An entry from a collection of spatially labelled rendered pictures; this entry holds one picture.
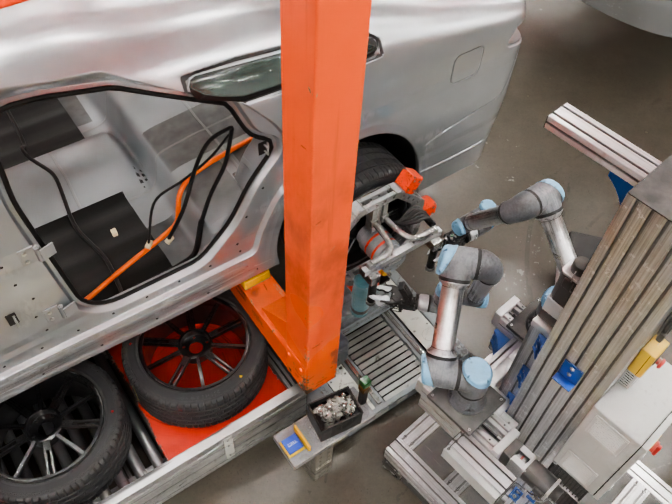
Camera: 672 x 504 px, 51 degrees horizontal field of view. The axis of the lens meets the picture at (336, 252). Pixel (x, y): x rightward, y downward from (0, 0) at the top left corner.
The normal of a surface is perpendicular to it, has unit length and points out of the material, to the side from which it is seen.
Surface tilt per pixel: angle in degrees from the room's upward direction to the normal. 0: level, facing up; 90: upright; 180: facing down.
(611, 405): 0
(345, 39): 90
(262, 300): 0
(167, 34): 32
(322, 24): 90
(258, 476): 0
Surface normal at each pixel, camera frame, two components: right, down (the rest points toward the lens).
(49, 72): 0.35, -0.14
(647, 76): 0.04, -0.61
